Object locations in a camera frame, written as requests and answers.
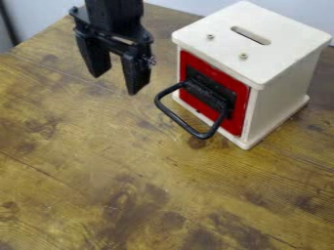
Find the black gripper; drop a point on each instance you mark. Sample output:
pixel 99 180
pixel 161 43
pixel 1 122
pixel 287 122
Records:
pixel 108 28

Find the red drawer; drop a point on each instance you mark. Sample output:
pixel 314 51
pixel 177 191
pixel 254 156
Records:
pixel 232 125

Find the dark vertical post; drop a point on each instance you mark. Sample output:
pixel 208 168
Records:
pixel 10 30

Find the white wooden cabinet box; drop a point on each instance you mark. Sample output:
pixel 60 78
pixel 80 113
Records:
pixel 270 53

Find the black drawer handle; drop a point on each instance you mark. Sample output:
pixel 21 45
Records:
pixel 191 107

